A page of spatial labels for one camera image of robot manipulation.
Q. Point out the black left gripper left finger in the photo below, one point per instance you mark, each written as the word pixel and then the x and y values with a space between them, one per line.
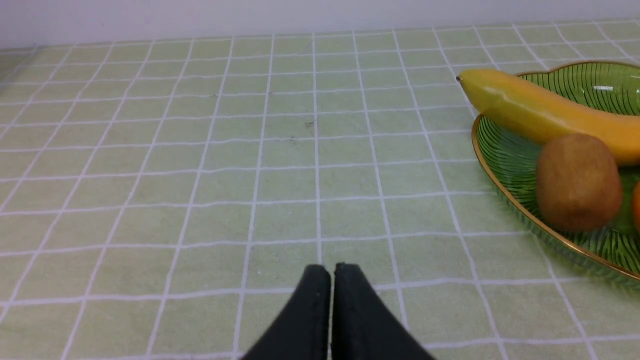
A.
pixel 301 329

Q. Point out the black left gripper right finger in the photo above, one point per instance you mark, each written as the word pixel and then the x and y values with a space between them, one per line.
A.
pixel 363 328

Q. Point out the brown kiwi fruit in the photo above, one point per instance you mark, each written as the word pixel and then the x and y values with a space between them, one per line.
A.
pixel 577 183

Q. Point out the green checkered tablecloth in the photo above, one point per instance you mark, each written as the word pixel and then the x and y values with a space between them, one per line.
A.
pixel 160 199

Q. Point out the green glass plate gold rim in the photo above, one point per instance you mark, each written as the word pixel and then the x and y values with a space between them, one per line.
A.
pixel 510 161

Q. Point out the yellow plastic banana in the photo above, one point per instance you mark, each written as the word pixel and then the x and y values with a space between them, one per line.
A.
pixel 540 115

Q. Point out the orange yellow mango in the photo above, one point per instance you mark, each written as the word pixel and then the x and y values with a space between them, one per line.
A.
pixel 635 206

